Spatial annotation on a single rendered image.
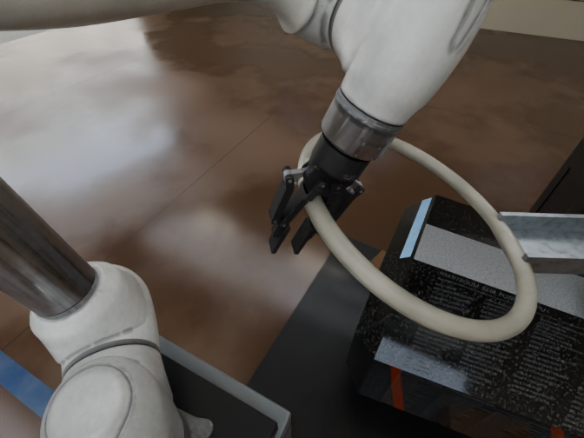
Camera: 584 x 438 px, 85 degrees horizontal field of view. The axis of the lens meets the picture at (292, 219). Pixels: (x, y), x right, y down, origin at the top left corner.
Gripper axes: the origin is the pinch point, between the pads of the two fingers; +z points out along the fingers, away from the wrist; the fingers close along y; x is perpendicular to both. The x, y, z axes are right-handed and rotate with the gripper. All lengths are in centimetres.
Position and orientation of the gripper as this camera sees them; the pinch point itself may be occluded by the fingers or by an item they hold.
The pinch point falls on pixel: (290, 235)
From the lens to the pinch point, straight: 55.5
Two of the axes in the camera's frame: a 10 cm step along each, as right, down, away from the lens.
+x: -2.3, -7.6, 6.1
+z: -3.8, 6.4, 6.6
